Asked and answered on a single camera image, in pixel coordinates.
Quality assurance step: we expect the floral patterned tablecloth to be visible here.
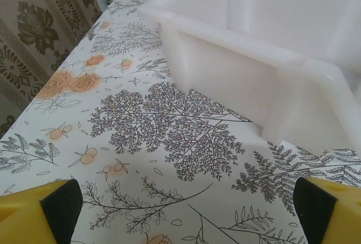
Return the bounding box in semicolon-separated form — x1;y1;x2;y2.
0;0;361;244

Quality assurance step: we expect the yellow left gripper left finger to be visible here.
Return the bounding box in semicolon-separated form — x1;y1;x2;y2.
0;178;83;244

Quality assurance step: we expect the white plastic bin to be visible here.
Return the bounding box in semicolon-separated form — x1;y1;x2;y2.
137;0;361;168

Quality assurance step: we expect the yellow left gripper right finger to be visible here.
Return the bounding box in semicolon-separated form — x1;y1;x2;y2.
293;176;361;244

